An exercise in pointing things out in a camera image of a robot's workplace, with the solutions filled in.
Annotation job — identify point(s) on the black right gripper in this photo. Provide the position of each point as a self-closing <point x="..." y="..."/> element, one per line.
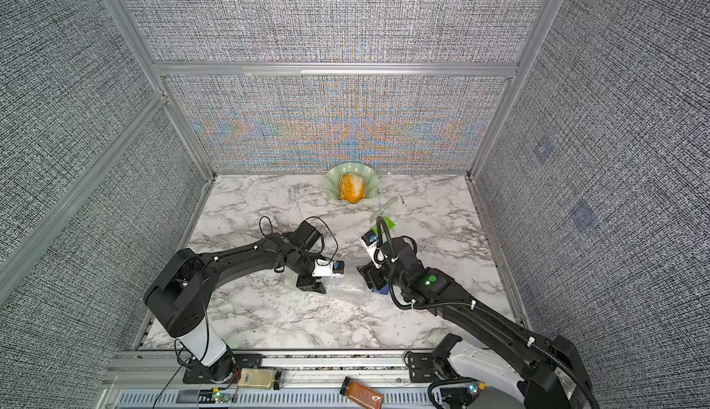
<point x="372" y="274"/>

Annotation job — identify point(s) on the beige electronics box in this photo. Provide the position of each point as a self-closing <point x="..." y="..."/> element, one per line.
<point x="260" y="378"/>

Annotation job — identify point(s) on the orange bread roll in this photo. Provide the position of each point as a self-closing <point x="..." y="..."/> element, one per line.
<point x="351" y="188"/>

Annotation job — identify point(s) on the green scalloped plate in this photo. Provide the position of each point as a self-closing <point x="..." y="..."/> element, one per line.
<point x="369" y="177"/>

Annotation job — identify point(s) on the clear bubble wrap sheet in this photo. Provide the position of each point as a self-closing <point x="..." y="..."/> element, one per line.
<point x="332" y="301"/>

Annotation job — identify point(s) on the clear plastic wrapper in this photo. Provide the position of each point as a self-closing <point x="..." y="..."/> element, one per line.
<point x="382" y="210"/>

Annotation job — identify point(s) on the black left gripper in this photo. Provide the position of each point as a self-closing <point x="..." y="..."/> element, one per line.
<point x="312" y="285"/>

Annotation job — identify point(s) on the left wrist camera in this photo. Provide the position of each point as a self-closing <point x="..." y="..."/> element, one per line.
<point x="324" y="268"/>

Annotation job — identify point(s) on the green snack packet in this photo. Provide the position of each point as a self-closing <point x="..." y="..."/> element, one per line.
<point x="389" y="222"/>

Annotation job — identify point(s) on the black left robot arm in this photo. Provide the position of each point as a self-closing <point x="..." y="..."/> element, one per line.
<point x="180" y="295"/>

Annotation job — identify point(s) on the aluminium front rail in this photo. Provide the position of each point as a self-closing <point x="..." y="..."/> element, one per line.
<point x="310" y="379"/>

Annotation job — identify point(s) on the blue tape dispenser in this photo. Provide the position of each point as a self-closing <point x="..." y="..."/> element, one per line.
<point x="383" y="288"/>

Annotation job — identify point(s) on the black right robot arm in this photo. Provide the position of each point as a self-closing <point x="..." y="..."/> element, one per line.
<point x="540" y="373"/>

